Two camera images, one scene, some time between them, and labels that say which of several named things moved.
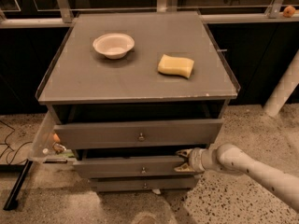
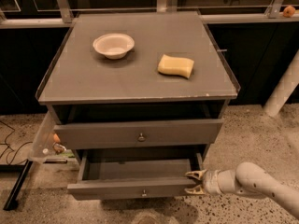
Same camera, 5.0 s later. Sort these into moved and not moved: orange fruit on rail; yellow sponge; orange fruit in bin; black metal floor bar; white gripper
Moved: white gripper
Not moved: orange fruit on rail; yellow sponge; black metal floor bar; orange fruit in bin
